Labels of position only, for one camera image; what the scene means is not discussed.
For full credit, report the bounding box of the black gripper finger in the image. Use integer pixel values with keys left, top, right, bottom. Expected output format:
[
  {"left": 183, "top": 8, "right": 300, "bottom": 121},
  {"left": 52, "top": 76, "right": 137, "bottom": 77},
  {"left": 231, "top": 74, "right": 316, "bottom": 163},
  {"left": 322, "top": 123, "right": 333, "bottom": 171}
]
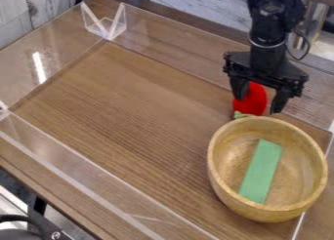
[
  {"left": 230, "top": 76, "right": 250, "bottom": 100},
  {"left": 270, "top": 88, "right": 292, "bottom": 114}
]

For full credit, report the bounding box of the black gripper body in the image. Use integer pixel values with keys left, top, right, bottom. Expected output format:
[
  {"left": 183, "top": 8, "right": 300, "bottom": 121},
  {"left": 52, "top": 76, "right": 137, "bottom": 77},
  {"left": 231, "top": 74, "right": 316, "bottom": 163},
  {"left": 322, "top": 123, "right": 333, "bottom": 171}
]
[{"left": 223, "top": 52, "right": 309, "bottom": 98}]

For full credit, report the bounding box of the red plush strawberry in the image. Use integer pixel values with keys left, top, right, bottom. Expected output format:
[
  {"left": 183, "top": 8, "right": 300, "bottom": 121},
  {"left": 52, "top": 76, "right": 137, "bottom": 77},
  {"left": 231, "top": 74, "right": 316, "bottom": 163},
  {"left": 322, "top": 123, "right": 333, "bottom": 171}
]
[{"left": 233, "top": 82, "right": 268, "bottom": 118}]

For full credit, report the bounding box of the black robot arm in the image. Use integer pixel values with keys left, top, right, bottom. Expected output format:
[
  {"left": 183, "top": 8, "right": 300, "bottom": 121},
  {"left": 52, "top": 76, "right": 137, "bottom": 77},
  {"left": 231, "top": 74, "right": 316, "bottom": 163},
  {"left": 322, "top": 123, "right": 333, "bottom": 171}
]
[{"left": 223, "top": 0, "right": 309, "bottom": 113}]

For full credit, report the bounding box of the wooden bowl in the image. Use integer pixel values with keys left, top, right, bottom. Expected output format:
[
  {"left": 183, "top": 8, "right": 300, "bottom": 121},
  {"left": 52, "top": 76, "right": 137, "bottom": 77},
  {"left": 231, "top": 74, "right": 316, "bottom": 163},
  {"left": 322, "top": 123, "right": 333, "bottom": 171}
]
[{"left": 207, "top": 116, "right": 329, "bottom": 222}]

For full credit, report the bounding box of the metal table leg background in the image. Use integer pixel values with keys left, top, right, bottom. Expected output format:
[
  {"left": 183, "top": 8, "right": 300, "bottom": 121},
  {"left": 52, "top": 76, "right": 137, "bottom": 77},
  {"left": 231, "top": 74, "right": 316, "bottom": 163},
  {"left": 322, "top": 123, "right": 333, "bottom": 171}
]
[{"left": 301, "top": 2, "right": 329, "bottom": 48}]

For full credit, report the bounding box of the green rectangular block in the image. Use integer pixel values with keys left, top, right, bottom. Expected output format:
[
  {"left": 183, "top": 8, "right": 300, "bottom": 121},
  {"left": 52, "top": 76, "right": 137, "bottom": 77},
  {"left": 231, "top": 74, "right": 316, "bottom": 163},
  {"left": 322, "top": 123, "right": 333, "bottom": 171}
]
[{"left": 240, "top": 139, "right": 284, "bottom": 204}]

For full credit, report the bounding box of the clear acrylic corner bracket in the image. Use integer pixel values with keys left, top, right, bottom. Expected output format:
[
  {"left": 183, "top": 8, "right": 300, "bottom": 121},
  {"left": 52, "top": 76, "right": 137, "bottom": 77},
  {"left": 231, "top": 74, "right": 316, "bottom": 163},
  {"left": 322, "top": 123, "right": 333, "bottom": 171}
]
[{"left": 81, "top": 2, "right": 127, "bottom": 41}]

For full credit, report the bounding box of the clear acrylic front wall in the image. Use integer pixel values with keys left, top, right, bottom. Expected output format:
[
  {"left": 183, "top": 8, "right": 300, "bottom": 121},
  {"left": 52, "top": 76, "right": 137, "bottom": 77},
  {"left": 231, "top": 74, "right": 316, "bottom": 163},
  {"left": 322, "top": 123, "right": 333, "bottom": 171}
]
[{"left": 0, "top": 101, "right": 219, "bottom": 240}]

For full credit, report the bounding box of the black clamp with cable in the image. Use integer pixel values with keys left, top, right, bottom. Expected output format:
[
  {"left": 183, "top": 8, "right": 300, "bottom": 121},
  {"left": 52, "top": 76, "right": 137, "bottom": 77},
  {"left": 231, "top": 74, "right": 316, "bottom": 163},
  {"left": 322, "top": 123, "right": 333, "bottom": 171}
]
[{"left": 0, "top": 194, "right": 75, "bottom": 240}]

